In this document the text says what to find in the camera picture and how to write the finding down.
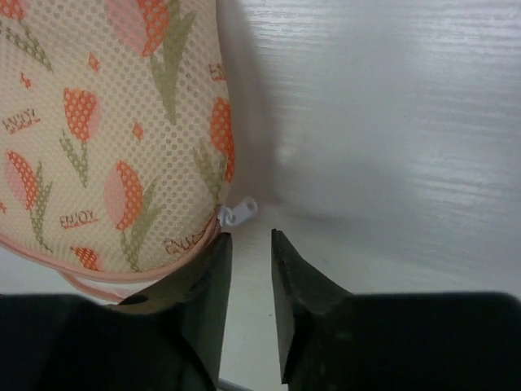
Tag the floral mesh laundry bag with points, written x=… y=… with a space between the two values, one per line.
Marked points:
x=117 y=149

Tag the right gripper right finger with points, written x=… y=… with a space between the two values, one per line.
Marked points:
x=331 y=339

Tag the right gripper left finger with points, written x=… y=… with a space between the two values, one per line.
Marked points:
x=169 y=336

